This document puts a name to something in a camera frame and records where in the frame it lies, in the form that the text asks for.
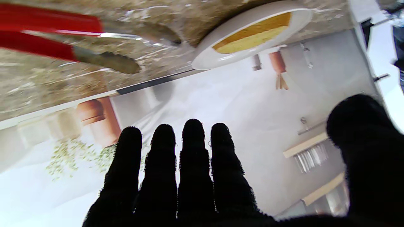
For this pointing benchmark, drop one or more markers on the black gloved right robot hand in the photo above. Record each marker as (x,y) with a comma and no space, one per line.
(192,179)

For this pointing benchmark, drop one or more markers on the brown bread slice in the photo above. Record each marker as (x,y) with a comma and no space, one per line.
(252,36)

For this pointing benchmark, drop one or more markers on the printed kitchen scene backdrop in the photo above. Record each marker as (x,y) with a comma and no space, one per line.
(236,101)

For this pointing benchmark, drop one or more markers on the white round plate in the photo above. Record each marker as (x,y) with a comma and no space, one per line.
(211,61)

